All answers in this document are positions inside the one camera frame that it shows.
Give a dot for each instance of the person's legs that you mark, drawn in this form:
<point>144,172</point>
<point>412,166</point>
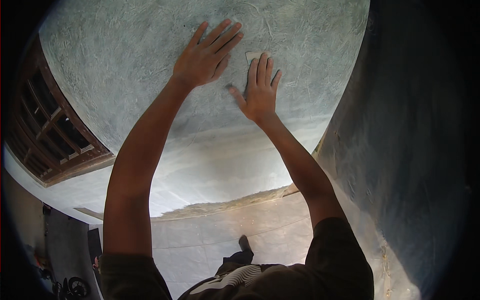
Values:
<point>242,255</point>

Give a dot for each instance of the person's left hand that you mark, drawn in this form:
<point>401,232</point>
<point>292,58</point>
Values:
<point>200,62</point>

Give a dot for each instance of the brown wooden window frame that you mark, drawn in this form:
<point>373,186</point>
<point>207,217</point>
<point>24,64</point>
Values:
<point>52,127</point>

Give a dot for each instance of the dark floor mat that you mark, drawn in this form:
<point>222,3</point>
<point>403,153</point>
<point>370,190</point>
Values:
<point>94,245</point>

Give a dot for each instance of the black motorbike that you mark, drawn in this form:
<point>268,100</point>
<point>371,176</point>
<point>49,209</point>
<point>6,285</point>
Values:
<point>73,288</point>

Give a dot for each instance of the grey sandpaper sheet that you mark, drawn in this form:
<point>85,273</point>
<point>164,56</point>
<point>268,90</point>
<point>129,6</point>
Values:
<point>253,55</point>

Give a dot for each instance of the person's right hand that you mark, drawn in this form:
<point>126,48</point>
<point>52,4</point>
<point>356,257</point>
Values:
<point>258,98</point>

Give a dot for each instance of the person's body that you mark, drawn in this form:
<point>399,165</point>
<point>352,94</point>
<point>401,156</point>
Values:
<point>330,262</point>

